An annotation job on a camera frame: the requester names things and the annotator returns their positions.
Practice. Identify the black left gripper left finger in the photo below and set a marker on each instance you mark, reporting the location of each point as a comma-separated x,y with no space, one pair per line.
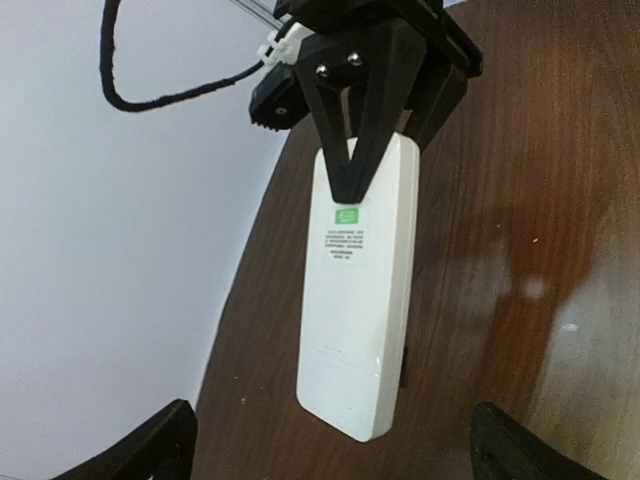
162,447

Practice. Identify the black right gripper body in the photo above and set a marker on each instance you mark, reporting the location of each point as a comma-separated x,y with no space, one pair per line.
446,42

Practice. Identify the white remote control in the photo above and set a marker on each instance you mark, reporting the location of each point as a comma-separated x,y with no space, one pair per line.
356,292

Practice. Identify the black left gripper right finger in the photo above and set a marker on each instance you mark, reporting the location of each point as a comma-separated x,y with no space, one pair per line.
572,445

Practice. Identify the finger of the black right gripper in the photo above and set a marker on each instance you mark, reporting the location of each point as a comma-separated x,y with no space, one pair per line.
435,94
356,84

